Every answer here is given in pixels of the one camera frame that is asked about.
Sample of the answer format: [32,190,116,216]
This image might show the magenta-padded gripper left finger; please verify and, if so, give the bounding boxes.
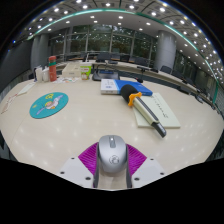
[57,142,101,190]

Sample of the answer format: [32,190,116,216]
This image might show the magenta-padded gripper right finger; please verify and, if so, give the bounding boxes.
[125,143,167,190]

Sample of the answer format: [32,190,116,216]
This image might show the silver grey computer mouse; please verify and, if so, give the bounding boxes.
[97,134,129,174]

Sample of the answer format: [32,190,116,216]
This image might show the teal round cartoon mouse pad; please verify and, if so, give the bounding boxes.
[29,91,70,120]

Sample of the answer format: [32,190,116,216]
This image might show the pale green booklet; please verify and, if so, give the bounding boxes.
[132,92,182,129]

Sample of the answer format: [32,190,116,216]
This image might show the black gooseneck microphone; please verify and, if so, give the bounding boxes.
[118,70,145,84]

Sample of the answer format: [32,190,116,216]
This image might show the blue and white book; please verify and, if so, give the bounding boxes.
[100,78,154,97]

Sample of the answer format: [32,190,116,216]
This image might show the colourful printed paper sheet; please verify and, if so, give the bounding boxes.
[53,76,81,84]

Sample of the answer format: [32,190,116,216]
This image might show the curved wooden conference desk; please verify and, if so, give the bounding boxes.
[58,59,216,107]

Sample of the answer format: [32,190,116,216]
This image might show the green printed paper cup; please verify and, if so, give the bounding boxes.
[79,64,92,81]

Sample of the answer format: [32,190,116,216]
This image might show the black conference console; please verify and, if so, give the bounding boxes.
[91,69,120,82]

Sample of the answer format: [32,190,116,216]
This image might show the white lidded cup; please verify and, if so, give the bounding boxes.
[42,67,51,82]

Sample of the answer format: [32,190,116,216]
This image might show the beige cardboard box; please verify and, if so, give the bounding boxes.
[61,62,83,79]

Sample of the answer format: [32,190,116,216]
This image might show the white paper cup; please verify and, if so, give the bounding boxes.
[34,66,44,83]

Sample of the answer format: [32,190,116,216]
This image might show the dark office chairs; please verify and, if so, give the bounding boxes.
[79,52,207,102]

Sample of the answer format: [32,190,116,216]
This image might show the red thermos bottle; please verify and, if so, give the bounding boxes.
[48,55,58,83]

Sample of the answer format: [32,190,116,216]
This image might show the ceiling lights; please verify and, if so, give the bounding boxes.
[12,0,224,81]

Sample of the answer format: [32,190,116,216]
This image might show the black microphone with orange ring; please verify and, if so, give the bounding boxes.
[120,83,168,139]

